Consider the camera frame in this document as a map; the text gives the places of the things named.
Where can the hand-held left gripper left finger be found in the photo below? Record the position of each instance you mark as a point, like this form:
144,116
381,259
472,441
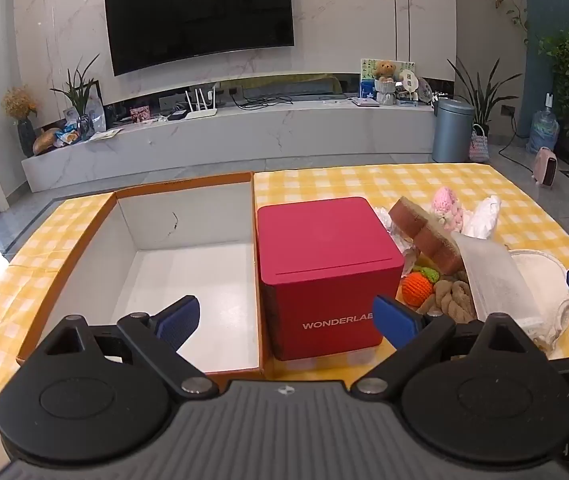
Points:
179,322

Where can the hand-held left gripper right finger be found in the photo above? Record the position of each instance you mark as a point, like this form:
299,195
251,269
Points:
394,322

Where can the orange cardboard box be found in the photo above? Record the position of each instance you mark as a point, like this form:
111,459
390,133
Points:
189,270

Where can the yellow cloth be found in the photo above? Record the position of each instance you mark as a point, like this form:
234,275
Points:
424,260

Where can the clear white ball packet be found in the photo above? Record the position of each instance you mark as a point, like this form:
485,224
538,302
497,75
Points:
397,245

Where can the pink and white yarn toy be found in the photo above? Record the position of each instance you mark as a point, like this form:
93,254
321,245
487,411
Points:
445,200

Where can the white round pad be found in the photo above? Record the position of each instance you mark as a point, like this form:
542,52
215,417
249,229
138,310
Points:
546,280

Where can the orange crochet fruit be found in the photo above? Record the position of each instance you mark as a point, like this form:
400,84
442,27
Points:
417,289

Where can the green crochet piece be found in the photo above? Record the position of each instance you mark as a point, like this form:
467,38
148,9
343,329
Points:
429,274

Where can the red square box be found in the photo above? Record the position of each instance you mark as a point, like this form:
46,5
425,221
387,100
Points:
324,270

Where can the translucent plastic packet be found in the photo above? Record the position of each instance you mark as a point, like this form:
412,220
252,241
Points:
494,280

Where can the pink space heater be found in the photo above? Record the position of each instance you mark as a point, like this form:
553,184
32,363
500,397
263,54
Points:
545,167

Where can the white cloth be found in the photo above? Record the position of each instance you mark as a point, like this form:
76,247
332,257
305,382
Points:
484,212

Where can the yellow checked tablecloth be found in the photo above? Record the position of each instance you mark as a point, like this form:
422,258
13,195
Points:
364,180

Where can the blue water jug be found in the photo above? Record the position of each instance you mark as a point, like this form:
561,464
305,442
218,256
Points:
543,130

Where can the pastel woven basket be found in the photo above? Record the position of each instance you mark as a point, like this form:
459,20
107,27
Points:
478,147

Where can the grey-blue trash can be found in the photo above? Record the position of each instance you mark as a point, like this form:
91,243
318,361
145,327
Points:
452,132

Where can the loose papers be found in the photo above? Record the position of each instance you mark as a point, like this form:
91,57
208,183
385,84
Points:
105,134

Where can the white marble television bench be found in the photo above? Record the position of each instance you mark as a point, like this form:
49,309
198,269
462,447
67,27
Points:
264,135

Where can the white router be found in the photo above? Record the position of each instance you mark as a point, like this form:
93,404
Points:
202,112

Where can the long-leaf floor plant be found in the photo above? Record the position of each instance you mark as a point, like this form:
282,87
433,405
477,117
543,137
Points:
484,95

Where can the pink card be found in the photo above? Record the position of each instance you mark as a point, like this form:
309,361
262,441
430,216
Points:
139,113

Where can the blue snack bag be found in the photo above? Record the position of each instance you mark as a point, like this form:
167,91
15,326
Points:
68,136

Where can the leafy plant on cabinet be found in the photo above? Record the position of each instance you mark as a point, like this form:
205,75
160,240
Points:
566,60

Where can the clear plastic bottle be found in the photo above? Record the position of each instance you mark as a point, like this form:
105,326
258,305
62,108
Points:
97,112

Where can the white round hand fan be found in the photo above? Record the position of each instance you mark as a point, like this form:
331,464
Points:
409,82

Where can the dark vase with yellow flowers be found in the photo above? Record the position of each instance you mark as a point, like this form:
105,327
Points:
25,135

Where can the green picture card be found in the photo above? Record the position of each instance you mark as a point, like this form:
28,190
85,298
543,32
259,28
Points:
368,80

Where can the brown teddy bear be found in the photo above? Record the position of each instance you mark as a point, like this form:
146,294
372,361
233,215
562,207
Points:
385,77

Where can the green plant in glass vase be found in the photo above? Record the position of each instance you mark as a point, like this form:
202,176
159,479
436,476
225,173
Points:
80,95

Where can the black wall television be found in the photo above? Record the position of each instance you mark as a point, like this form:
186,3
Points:
199,15

